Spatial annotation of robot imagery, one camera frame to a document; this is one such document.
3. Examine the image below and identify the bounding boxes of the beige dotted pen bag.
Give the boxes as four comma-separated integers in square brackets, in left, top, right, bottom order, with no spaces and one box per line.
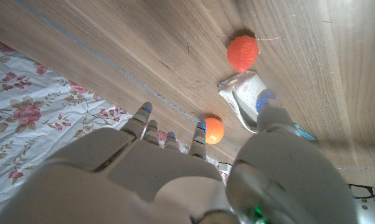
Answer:
[217,70,271,134]

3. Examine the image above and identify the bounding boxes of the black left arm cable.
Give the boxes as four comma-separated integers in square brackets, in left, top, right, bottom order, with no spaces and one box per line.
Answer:
[349,183,375,200]

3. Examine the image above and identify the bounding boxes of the red textured ball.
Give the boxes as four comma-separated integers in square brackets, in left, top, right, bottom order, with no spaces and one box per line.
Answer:
[226,34,259,74]

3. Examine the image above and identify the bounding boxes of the orange fruit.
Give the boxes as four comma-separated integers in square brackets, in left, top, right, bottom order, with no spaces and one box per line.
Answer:
[204,117,225,145]

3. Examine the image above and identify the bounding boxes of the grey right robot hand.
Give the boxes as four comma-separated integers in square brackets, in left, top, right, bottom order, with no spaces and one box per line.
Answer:
[0,90,359,224]

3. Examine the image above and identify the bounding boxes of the floral backdrop cloth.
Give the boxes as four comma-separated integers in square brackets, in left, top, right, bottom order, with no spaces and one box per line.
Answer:
[0,36,229,218]

